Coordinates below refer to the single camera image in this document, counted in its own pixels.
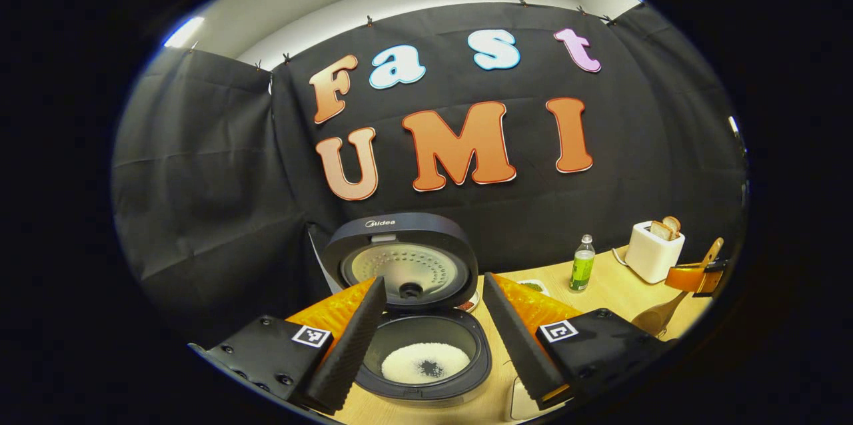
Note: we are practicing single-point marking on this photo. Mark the white toaster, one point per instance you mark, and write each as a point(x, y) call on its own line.
point(653, 258)

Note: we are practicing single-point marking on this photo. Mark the green label drink bottle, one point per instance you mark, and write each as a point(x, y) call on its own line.
point(582, 268)

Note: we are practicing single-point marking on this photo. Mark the toast slice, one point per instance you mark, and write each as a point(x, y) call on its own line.
point(673, 224)
point(660, 230)

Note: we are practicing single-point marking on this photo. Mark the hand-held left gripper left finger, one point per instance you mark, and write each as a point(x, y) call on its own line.
point(353, 345)

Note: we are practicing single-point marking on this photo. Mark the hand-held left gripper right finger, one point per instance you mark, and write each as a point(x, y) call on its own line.
point(514, 345)

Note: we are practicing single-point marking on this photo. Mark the white round plate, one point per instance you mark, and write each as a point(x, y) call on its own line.
point(468, 304)

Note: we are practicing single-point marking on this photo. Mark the wooden spoon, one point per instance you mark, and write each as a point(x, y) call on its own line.
point(656, 318)

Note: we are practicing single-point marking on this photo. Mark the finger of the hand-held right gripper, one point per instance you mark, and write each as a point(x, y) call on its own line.
point(683, 277)
point(718, 275)

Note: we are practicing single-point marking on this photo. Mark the white divided grain tray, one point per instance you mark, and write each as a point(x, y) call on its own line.
point(533, 286)

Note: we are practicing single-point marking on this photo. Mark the clear container of rice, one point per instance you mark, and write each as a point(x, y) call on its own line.
point(533, 402)

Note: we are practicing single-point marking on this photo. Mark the white rice pile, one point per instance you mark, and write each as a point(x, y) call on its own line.
point(406, 365)

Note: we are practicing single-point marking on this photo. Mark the dark grey rice cooker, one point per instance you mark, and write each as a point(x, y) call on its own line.
point(426, 232)

